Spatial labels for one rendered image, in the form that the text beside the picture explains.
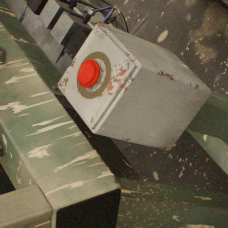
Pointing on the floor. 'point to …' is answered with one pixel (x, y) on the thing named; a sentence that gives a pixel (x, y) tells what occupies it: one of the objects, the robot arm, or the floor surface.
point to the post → (212, 117)
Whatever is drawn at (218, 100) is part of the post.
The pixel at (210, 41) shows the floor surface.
